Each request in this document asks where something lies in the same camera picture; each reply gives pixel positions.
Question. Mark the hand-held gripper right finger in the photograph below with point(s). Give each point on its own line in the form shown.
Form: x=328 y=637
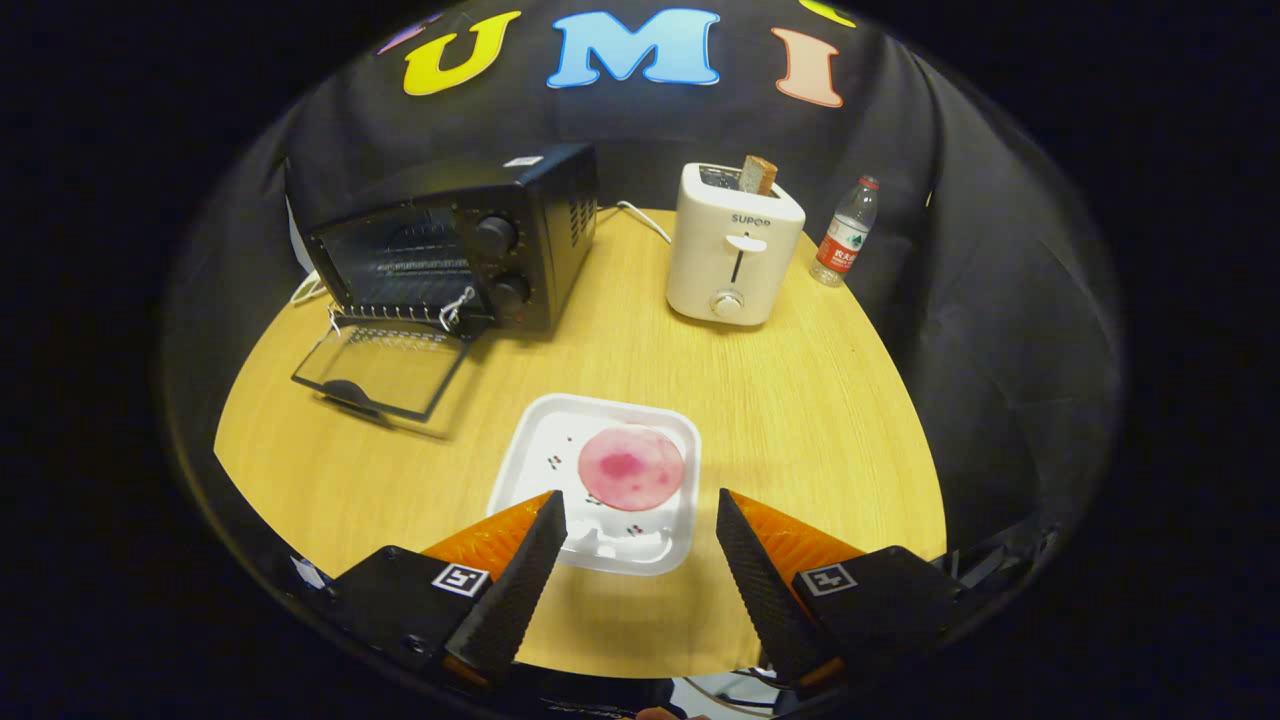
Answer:
x=775 y=610

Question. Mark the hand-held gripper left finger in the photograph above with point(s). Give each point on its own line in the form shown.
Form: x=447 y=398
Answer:
x=510 y=610

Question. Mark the white foam tray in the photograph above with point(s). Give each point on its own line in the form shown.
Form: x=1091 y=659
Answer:
x=540 y=440

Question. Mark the pink round meat slice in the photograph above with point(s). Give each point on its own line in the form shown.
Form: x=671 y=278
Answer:
x=630 y=468

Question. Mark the black toaster oven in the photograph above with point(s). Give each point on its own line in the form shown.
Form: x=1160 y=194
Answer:
x=550 y=230

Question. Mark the white toaster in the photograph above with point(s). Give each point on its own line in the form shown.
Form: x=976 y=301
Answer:
x=720 y=270

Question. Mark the clear red label water bottle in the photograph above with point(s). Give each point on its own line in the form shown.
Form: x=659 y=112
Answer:
x=845 y=240

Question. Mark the brown bread slice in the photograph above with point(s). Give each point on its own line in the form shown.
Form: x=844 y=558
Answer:
x=758 y=175

